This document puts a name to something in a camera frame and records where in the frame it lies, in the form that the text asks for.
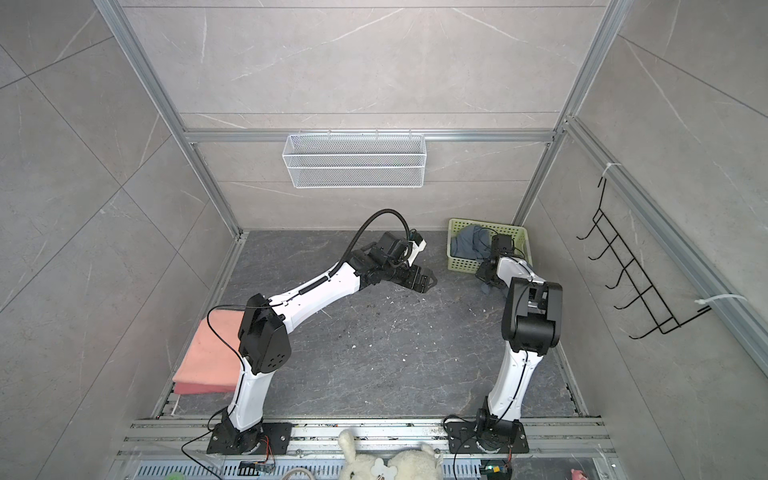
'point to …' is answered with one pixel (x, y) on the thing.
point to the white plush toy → (411, 464)
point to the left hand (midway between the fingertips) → (426, 271)
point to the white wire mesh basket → (354, 161)
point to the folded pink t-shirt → (208, 365)
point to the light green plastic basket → (520, 237)
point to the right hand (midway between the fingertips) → (488, 272)
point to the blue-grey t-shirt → (472, 241)
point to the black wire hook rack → (631, 271)
